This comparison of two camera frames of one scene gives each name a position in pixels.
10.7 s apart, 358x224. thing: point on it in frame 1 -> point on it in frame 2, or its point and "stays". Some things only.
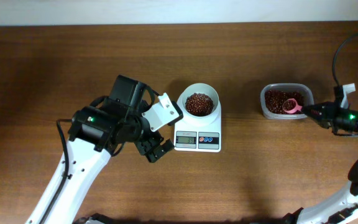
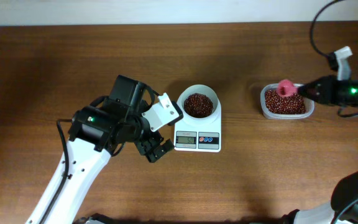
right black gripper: (327, 119) -> (324, 91)
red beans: (274, 99) stays
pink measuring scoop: (291, 106) -> (286, 88)
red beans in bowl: (199, 104) stays
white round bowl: (199, 101) stays
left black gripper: (153, 140) stays
